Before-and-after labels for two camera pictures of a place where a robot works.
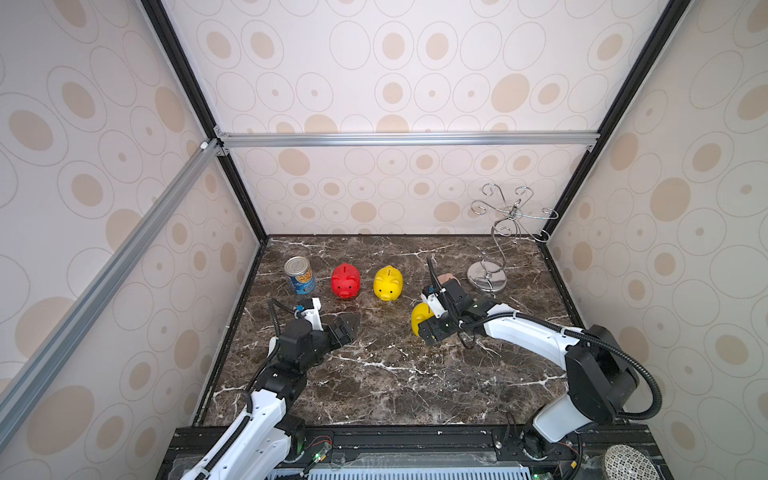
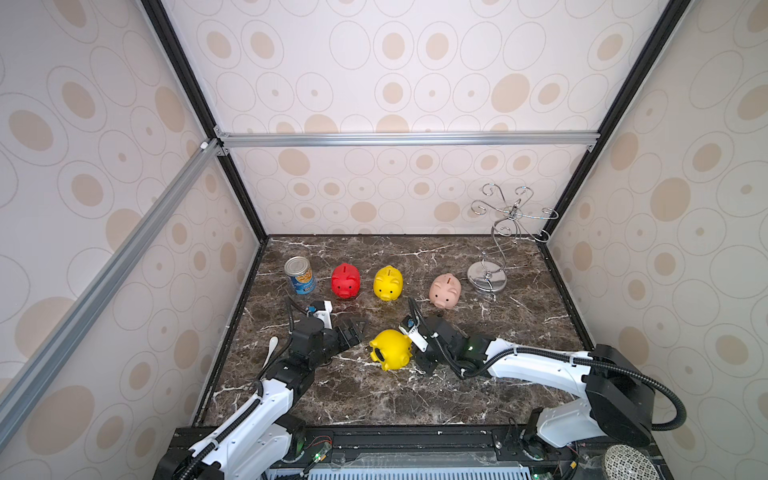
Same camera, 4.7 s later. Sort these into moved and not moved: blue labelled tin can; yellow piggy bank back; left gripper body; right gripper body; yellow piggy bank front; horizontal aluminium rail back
Moved: right gripper body; yellow piggy bank front
Not moved: horizontal aluminium rail back; yellow piggy bank back; blue labelled tin can; left gripper body
